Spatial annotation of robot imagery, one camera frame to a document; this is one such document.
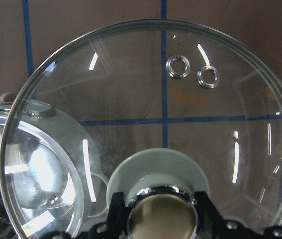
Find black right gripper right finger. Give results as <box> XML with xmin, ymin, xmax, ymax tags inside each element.
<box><xmin>194</xmin><ymin>191</ymin><xmax>282</xmax><ymax>239</ymax></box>

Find pale green electric pot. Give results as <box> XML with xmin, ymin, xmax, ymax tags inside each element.
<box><xmin>0</xmin><ymin>93</ymin><xmax>108</xmax><ymax>239</ymax></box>

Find glass pot lid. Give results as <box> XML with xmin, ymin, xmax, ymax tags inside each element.
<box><xmin>0</xmin><ymin>19</ymin><xmax>282</xmax><ymax>239</ymax></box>

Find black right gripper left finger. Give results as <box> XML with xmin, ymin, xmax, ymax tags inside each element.
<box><xmin>81</xmin><ymin>192</ymin><xmax>130</xmax><ymax>239</ymax></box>

